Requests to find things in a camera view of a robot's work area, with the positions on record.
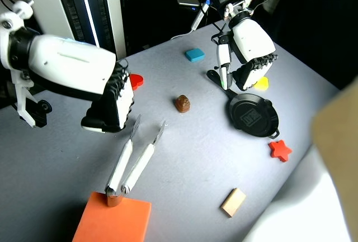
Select grey table cloth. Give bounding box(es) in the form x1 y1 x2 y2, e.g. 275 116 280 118
0 20 341 242

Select wooden rectangular block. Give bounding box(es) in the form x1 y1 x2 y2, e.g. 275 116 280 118
220 187 247 219

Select yellow heart block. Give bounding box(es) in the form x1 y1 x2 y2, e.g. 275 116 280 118
253 76 270 91

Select orange box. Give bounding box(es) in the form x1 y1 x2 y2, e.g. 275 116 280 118
72 191 152 242

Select silver flat device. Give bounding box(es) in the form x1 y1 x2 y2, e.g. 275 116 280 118
176 0 201 11

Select white and black column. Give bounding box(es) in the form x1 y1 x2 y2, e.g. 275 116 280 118
13 0 127 60

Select white cable with plug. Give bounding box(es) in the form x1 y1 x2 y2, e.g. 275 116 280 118
169 0 211 41

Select tan cardboard piece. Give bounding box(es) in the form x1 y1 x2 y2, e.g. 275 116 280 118
312 74 358 242

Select red star block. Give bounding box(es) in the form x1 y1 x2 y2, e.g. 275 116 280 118
268 139 293 163

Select red heart block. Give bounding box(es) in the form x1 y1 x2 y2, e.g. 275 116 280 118
129 73 144 91

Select white sheet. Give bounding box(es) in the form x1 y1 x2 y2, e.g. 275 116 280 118
242 144 353 242

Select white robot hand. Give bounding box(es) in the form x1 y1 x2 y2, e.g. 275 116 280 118
211 17 279 92
27 34 135 134

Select blue block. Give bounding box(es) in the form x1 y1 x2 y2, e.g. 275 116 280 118
185 48 206 63

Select black frying pan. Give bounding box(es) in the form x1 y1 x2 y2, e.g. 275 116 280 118
206 69 280 139

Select brown piece of meat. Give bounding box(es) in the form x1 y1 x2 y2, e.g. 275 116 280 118
175 94 191 113

